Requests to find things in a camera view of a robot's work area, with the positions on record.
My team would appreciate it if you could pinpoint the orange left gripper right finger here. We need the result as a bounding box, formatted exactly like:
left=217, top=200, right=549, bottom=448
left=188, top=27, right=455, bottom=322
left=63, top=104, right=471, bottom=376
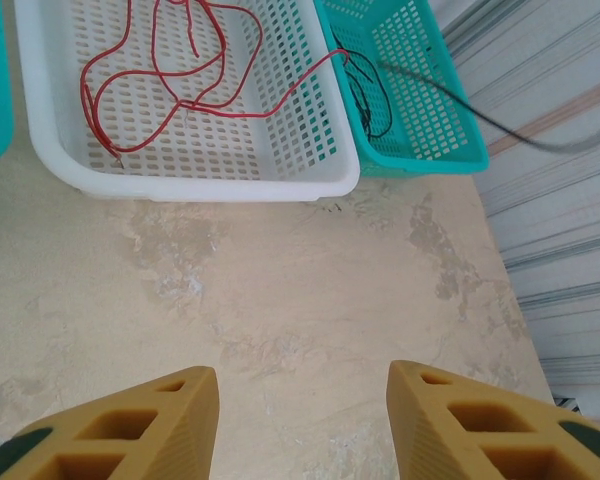
left=385, top=359, right=600, bottom=480

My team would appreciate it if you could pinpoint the aluminium table frame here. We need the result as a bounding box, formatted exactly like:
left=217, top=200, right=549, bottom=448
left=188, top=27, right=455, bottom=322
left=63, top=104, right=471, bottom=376
left=552, top=392, right=589, bottom=416

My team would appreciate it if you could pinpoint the white plastic basket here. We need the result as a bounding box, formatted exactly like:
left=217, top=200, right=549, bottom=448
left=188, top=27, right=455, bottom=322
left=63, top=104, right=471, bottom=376
left=13, top=0, right=362, bottom=203

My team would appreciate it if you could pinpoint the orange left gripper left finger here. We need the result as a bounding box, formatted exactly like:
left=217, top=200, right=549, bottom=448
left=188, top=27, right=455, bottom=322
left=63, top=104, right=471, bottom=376
left=0, top=366, right=221, bottom=480

